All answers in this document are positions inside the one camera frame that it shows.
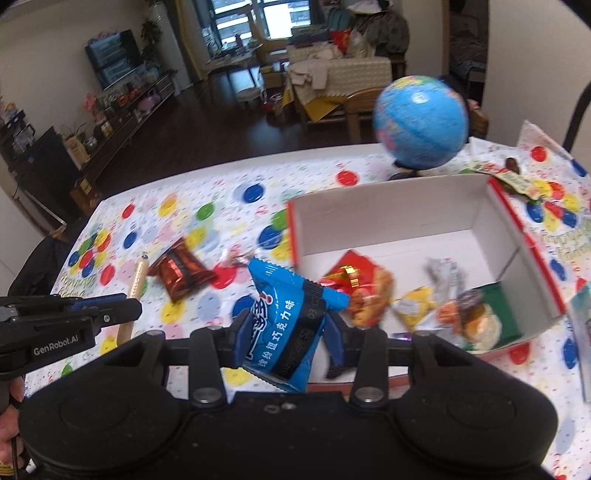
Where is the black metal bar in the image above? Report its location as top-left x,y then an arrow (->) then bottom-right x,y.
562,69 -> 591,154

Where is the person's left hand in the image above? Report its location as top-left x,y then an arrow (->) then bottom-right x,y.
0,376 -> 27,470

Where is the large window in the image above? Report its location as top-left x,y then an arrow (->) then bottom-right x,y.
209,0 -> 325,43

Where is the red fried snack bag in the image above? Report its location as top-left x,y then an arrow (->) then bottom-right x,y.
318,249 -> 396,326

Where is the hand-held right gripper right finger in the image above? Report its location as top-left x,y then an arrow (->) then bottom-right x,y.
323,314 -> 445,408

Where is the blue globe on black stand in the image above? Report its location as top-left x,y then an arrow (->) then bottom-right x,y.
373,75 -> 471,182

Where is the small round stool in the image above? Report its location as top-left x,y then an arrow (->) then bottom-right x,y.
237,88 -> 265,110

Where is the pile of clothes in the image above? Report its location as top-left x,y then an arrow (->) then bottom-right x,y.
286,7 -> 410,62

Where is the blue snack packet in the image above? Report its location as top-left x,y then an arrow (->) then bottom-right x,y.
240,257 -> 351,394

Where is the black chair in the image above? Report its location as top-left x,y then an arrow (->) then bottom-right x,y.
8,234 -> 71,297

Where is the yellow cloth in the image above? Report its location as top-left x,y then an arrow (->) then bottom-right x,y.
281,74 -> 345,123

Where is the white standing air conditioner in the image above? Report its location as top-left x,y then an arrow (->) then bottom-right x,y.
152,2 -> 191,91

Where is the wooden coffee table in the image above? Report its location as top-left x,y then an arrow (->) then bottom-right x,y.
203,46 -> 260,89

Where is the green and red snack packet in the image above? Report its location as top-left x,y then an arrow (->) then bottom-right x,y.
471,157 -> 546,202

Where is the black cabinet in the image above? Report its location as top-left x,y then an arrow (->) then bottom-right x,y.
0,124 -> 89,241

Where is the dark red foil snack packet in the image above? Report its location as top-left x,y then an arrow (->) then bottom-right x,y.
148,237 -> 218,304

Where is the orange snack packet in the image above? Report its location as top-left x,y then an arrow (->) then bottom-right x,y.
436,300 -> 467,336

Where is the green houseplant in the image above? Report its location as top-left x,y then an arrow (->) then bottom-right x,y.
140,18 -> 163,71

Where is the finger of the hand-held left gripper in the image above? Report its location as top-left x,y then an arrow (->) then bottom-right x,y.
0,298 -> 143,344
0,295 -> 131,320

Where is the white sofa cover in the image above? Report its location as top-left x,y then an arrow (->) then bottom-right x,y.
288,58 -> 393,108

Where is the red and white cardboard box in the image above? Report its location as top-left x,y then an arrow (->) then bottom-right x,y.
285,174 -> 568,394

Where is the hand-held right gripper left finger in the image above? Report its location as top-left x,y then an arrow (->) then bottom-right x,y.
131,312 -> 254,409

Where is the yellow snack packet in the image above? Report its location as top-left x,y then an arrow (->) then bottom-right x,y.
392,286 -> 437,331

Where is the gold and white candy ball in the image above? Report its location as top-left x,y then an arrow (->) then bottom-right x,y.
462,291 -> 503,350

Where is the silver snack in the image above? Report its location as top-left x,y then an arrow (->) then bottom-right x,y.
424,257 -> 470,301

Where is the television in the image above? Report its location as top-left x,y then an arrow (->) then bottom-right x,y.
85,28 -> 145,91

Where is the dark television cabinet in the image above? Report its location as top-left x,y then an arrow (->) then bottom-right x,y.
69,74 -> 177,205

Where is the gold stick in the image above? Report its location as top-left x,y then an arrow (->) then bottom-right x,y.
115,251 -> 150,347

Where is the pink flower bouquet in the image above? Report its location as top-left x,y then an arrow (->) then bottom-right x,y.
83,91 -> 110,123

